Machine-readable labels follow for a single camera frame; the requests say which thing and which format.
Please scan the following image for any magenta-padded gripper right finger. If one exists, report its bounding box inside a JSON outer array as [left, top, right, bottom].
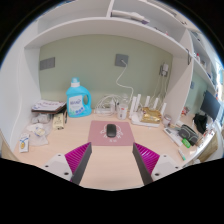
[[132, 142, 183, 186]]

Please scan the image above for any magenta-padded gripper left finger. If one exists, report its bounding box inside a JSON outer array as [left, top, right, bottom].
[[41, 142, 93, 186]]

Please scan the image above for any black computer mouse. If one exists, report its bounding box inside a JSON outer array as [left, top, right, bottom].
[[106, 123, 117, 138]]

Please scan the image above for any pink mouse pad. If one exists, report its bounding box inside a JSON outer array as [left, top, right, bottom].
[[87, 120, 136, 147]]

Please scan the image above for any clear plastic bag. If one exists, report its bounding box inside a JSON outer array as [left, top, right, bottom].
[[25, 121, 54, 148]]

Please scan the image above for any white flat device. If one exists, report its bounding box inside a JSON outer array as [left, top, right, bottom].
[[163, 127, 184, 148]]

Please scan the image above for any green marker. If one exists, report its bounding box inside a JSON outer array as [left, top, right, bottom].
[[181, 138, 192, 149]]

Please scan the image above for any grey pouch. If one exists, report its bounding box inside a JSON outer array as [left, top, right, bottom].
[[178, 124, 200, 147]]

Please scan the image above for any white sachet with yellow print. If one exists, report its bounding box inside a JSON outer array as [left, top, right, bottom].
[[18, 132, 31, 154]]

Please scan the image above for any small yellow box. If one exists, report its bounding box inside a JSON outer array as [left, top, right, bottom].
[[52, 112, 65, 131]]

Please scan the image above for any silver foil packet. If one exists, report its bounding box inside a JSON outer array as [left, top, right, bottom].
[[31, 113, 53, 124]]

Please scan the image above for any gold snack bag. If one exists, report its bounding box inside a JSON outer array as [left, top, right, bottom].
[[139, 107, 163, 125]]

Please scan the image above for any black bag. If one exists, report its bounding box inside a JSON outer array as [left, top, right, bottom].
[[193, 113, 208, 134]]

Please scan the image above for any blue detergent bottle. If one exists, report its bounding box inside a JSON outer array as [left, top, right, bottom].
[[65, 77, 93, 119]]

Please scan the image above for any white router with antennas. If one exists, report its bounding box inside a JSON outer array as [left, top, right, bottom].
[[128, 93, 168, 128]]

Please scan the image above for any clear plastic bottle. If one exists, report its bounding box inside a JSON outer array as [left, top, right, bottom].
[[117, 94, 129, 120]]

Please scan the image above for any white power strip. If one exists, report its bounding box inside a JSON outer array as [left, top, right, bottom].
[[94, 107, 114, 116]]

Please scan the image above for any black monitor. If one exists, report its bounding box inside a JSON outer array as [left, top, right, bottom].
[[199, 90, 222, 122]]

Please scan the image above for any white shelf unit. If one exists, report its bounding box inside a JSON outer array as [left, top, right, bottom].
[[24, 0, 221, 116]]

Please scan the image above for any white coiled cable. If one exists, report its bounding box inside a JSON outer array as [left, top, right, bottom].
[[94, 94, 123, 116]]

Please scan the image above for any white wall charger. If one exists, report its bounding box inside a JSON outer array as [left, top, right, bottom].
[[159, 62, 170, 78]]

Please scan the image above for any grey wall plate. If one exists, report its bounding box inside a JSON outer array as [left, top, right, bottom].
[[39, 56, 56, 71]]

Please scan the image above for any grey wall socket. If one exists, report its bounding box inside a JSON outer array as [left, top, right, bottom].
[[114, 53, 130, 68]]

